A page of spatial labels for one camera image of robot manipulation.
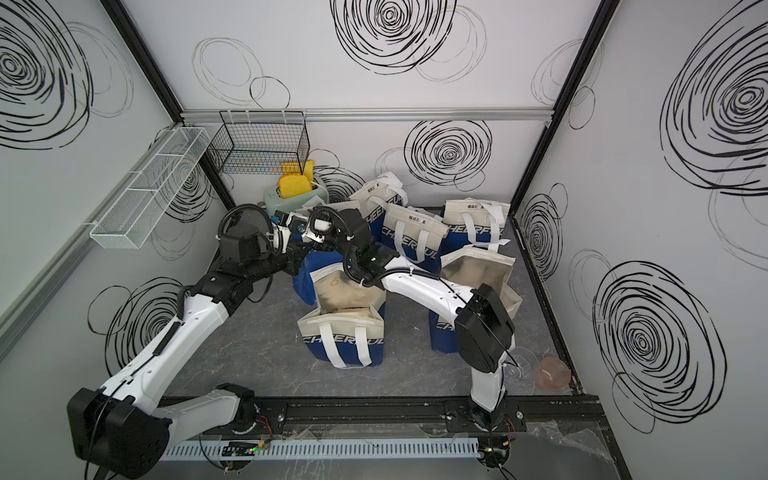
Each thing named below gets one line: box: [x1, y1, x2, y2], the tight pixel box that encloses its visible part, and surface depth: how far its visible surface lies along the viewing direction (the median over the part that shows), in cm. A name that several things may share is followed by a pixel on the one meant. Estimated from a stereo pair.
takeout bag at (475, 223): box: [440, 198, 511, 253], surface depth 90 cm
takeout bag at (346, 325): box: [297, 264, 386, 369], surface depth 67 cm
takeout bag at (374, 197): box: [348, 171, 409, 242], surface depth 93 cm
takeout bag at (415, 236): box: [381, 203, 449, 278], surface depth 86 cm
